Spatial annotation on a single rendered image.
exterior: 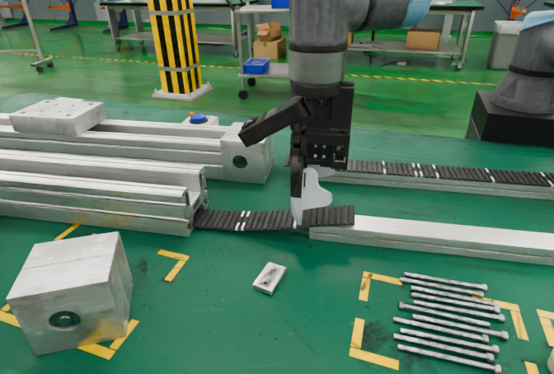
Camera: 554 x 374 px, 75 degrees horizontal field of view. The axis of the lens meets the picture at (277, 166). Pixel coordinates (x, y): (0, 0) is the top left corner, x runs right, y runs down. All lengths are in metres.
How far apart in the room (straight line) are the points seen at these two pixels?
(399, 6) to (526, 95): 0.63
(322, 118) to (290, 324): 0.27
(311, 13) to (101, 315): 0.42
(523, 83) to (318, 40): 0.72
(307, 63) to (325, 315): 0.32
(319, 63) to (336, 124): 0.09
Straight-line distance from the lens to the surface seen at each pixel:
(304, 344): 0.48
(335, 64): 0.47
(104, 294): 0.47
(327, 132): 0.49
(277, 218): 0.62
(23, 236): 0.76
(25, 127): 0.97
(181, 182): 0.66
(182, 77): 3.97
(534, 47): 1.07
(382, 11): 0.50
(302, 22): 0.46
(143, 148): 0.82
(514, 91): 1.10
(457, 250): 0.63
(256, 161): 0.73
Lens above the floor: 1.17
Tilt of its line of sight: 28 degrees down
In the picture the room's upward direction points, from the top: 1 degrees counter-clockwise
